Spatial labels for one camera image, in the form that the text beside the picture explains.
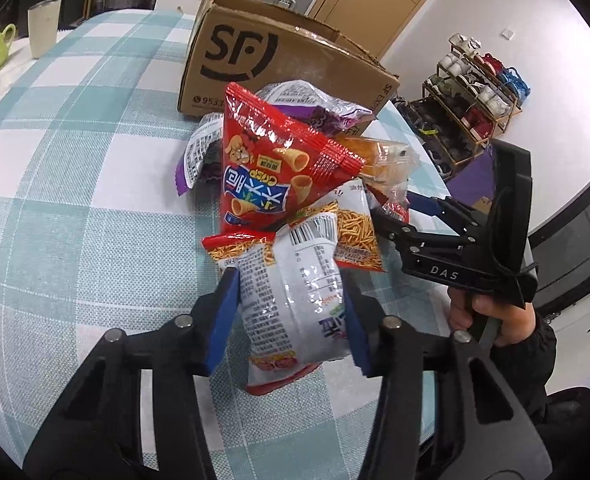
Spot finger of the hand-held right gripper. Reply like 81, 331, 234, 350
406, 191, 491, 233
369, 207, 468, 261

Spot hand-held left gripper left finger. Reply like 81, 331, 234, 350
22, 267, 241, 480

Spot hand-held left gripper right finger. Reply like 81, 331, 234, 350
342, 280, 553, 480

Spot beige tumbler cup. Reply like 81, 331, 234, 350
27, 1, 58, 59

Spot person's right hand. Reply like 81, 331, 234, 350
448, 292, 538, 348

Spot red cone snack packet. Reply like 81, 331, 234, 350
219, 82, 367, 235

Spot dark glossy cabinet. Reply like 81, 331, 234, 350
528, 155, 590, 321

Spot white red noodle snack packet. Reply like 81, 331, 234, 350
295, 177, 388, 273
202, 212, 351, 395

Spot clear bread packet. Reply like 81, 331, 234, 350
335, 132, 421, 223

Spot wooden door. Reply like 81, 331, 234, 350
307, 0, 458, 61

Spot person's right forearm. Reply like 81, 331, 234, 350
490, 312, 561, 426

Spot gold shoe rack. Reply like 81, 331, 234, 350
407, 35, 531, 178

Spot purple yoga mat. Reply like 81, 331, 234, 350
445, 152, 498, 206

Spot small open cardboard carton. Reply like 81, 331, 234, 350
468, 195, 496, 218

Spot brown cardboard box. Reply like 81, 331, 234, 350
177, 0, 401, 136

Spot scattered loose shoes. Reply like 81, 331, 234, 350
392, 95, 426, 131

